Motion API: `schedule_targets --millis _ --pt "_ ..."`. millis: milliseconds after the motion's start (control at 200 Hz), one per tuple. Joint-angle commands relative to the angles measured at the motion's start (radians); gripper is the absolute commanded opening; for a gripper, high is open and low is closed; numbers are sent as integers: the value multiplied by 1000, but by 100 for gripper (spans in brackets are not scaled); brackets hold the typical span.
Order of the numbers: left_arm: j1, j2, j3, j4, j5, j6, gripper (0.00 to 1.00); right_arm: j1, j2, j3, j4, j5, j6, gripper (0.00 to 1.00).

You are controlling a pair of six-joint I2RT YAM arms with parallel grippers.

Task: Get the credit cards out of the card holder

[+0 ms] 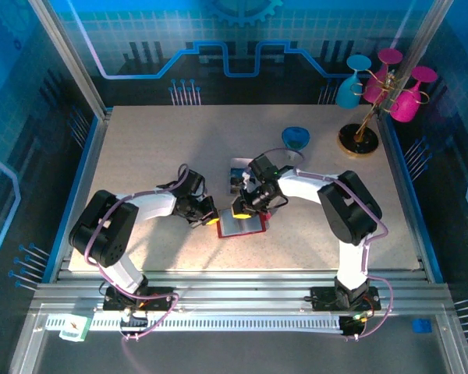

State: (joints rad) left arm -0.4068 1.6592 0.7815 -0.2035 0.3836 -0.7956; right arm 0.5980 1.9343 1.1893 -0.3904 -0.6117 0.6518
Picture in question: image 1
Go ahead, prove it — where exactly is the red leather card holder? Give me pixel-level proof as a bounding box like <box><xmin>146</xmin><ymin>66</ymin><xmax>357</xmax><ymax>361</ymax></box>
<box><xmin>216</xmin><ymin>207</ymin><xmax>272</xmax><ymax>239</ymax></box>

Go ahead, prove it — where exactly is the blue goblet with white foot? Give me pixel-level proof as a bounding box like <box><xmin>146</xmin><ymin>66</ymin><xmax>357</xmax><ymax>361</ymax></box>
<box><xmin>281</xmin><ymin>126</ymin><xmax>311</xmax><ymax>161</ymax></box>

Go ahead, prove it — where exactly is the gold glass rack stand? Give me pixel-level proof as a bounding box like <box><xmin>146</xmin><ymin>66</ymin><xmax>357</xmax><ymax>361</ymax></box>
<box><xmin>338</xmin><ymin>68</ymin><xmax>430</xmax><ymax>159</ymax></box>

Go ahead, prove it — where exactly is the blue hanging goblet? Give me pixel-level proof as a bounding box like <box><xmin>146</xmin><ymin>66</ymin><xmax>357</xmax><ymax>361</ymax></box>
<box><xmin>335</xmin><ymin>54</ymin><xmax>373</xmax><ymax>110</ymax></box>

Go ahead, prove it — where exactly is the pink hanging goblet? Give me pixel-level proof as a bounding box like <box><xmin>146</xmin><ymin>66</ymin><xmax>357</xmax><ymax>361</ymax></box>
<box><xmin>364</xmin><ymin>48</ymin><xmax>403</xmax><ymax>105</ymax></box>
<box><xmin>389</xmin><ymin>65</ymin><xmax>438</xmax><ymax>124</ymax></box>

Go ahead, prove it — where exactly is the green and white small box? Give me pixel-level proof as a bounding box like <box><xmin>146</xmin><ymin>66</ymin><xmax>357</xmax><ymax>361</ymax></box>
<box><xmin>58</xmin><ymin>314</ymin><xmax>92</xmax><ymax>343</ymax></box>

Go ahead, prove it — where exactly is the small blue block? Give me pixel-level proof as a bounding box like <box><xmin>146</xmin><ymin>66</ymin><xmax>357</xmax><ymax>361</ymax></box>
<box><xmin>411</xmin><ymin>318</ymin><xmax>434</xmax><ymax>334</ymax></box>

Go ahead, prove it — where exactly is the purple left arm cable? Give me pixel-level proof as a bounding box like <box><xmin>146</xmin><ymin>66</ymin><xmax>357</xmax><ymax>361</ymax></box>
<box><xmin>84</xmin><ymin>163</ymin><xmax>190</xmax><ymax>343</ymax></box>

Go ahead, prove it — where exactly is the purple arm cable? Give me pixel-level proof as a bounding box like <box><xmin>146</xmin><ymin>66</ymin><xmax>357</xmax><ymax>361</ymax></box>
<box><xmin>84</xmin><ymin>163</ymin><xmax>190</xmax><ymax>343</ymax></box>
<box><xmin>257</xmin><ymin>146</ymin><xmax>395</xmax><ymax>342</ymax></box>

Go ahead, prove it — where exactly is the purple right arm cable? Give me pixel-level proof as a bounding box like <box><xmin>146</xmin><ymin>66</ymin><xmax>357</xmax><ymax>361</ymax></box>
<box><xmin>257</xmin><ymin>146</ymin><xmax>395</xmax><ymax>342</ymax></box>

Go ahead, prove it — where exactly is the aluminium frame rail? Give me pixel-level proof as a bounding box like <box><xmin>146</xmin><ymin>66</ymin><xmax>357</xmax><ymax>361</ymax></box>
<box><xmin>30</xmin><ymin>268</ymin><xmax>453</xmax><ymax>316</ymax></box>

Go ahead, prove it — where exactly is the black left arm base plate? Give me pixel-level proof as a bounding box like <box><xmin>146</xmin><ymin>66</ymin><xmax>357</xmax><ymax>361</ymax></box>
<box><xmin>102</xmin><ymin>285</ymin><xmax>179</xmax><ymax>312</ymax></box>

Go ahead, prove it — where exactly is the white slotted cable duct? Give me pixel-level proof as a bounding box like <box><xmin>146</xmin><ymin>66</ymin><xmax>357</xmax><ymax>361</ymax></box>
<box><xmin>45</xmin><ymin>314</ymin><xmax>344</xmax><ymax>333</ymax></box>

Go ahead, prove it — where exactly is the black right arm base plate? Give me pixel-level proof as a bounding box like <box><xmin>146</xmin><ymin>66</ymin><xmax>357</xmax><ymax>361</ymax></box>
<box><xmin>309</xmin><ymin>285</ymin><xmax>382</xmax><ymax>312</ymax></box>

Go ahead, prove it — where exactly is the black controller board with wires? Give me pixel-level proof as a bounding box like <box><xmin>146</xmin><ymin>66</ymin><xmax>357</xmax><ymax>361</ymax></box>
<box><xmin>339</xmin><ymin>313</ymin><xmax>370</xmax><ymax>339</ymax></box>
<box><xmin>119</xmin><ymin>309</ymin><xmax>149</xmax><ymax>340</ymax></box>

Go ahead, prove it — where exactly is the aluminium frame post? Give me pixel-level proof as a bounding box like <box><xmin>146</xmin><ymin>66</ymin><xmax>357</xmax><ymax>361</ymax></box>
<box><xmin>376</xmin><ymin>0</ymin><xmax>456</xmax><ymax>122</ymax></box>
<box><xmin>27</xmin><ymin>0</ymin><xmax>110</xmax><ymax>120</ymax></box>

